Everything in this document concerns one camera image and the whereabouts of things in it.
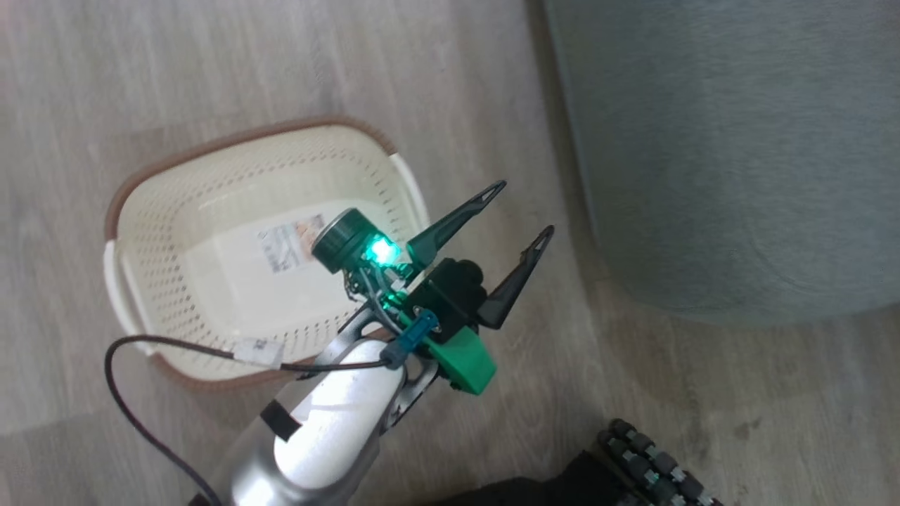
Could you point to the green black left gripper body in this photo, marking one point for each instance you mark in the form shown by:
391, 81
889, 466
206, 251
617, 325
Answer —
348, 239

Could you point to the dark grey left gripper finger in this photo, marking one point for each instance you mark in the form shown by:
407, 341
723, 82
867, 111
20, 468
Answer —
510, 288
443, 228

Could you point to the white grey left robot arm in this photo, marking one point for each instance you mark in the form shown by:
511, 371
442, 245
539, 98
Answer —
337, 429

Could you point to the paper sticker in basket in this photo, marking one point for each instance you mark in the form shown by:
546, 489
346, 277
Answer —
285, 246

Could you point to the cream laundry basket brown rim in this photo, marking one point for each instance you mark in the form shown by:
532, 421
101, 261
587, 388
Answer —
211, 190

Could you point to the grey fabric sofa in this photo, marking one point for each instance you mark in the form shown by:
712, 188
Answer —
738, 140

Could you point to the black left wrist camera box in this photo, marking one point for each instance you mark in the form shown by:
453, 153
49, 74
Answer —
450, 295

